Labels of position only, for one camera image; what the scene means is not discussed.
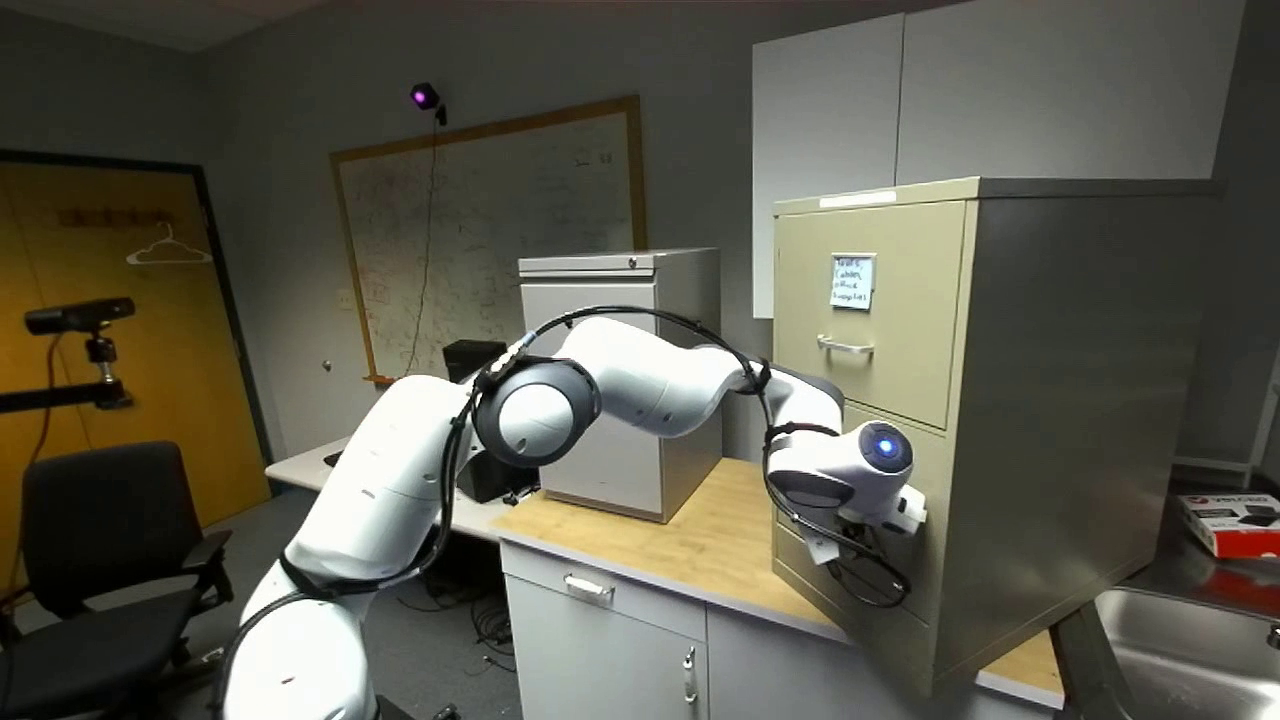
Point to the wood framed whiteboard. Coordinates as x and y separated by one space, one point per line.
533 214

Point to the beige metal file cabinet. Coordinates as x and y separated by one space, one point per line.
1065 402

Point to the white clothes hanger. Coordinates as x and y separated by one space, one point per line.
171 260

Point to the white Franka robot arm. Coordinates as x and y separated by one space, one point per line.
385 480

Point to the black stereo camera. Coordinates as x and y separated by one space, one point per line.
82 313

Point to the black office chair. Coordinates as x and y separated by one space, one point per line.
104 520

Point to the orange door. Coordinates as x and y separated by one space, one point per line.
134 374

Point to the stainless steel sink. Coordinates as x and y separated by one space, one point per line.
1186 666

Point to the white drawer label card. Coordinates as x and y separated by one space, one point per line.
855 280

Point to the white wall cabinet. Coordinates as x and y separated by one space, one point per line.
1065 94

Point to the beige labelled cabinet drawer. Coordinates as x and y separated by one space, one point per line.
912 344

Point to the wooden countertop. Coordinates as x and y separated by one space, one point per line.
693 532

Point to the red white box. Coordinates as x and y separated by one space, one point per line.
1234 524

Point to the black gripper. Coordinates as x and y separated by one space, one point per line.
817 520

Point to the wall camera with purple light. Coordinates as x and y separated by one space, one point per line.
426 98

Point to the small grey file cabinet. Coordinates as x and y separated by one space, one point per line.
665 287

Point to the beige unlabelled cabinet drawer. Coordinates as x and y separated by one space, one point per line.
923 587

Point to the white base cabinet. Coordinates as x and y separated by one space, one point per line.
602 656

